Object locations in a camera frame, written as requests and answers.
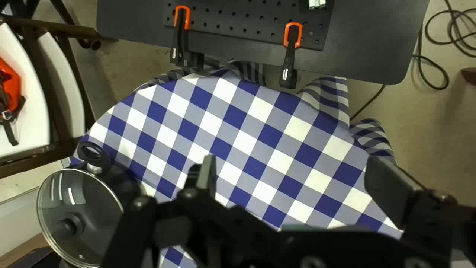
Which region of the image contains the blue white checkered cloth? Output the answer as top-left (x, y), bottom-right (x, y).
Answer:
top-left (67, 63), bottom-right (405, 268)

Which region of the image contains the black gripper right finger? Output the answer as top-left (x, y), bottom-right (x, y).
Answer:
top-left (365, 157), bottom-right (476, 268)

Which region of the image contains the dark wooden frame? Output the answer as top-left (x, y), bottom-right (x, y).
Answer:
top-left (0, 0), bottom-right (104, 182)

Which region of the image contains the black metal ring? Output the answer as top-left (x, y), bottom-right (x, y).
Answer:
top-left (77, 142), bottom-right (107, 169)

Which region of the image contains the black perforated panel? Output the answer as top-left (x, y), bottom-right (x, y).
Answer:
top-left (95, 0), bottom-right (431, 87)

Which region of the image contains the black cable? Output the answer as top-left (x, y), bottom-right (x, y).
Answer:
top-left (348, 0), bottom-right (476, 124)

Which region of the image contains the orange black spring clamp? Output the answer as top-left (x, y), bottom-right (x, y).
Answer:
top-left (170, 5), bottom-right (195, 67)
top-left (278, 20), bottom-right (306, 91)

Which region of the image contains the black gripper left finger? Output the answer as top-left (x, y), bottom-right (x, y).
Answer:
top-left (101, 154), bottom-right (222, 268)

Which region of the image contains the glass pot lid with knob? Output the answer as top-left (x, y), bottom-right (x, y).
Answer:
top-left (34, 167), bottom-right (127, 268)

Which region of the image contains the white round panel, orange part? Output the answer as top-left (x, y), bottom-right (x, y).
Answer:
top-left (0, 20), bottom-right (52, 161)

